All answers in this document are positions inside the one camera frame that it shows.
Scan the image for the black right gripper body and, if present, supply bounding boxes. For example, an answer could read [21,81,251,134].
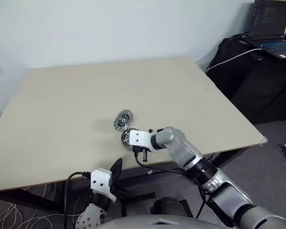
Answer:
[139,146,150,163]

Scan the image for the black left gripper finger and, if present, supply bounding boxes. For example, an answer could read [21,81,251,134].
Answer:
[109,157,123,186]

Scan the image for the round silver metal disc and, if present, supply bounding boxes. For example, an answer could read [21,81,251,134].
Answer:
[113,109,134,131]

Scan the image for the silver robot torso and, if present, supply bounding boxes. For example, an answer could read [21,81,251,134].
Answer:
[99,216,229,229]

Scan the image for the dark rounded block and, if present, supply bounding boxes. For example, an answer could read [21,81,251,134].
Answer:
[150,197,194,218]

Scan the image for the black draped side table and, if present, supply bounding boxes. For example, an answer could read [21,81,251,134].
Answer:
[206,37,286,124]

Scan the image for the black laptop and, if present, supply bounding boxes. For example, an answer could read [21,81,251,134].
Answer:
[238,0,286,60]

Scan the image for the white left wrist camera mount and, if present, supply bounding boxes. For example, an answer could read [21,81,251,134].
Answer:
[90,168,117,203]

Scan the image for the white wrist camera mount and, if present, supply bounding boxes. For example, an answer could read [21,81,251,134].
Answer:
[129,129,158,153]
[90,168,117,203]

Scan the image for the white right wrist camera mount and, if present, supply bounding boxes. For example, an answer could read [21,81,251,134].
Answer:
[129,129,158,153]

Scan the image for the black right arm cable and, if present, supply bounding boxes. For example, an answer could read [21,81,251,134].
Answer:
[133,146,212,219]

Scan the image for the thin white floor wires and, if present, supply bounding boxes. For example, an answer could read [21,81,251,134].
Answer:
[0,185,91,229]

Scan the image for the black metal table frame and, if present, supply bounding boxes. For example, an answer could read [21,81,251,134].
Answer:
[0,156,220,214]

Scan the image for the white cable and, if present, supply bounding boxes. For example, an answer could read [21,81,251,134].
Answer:
[206,48,263,72]

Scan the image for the black laptop cable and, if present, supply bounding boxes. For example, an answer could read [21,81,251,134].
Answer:
[225,32,252,42]

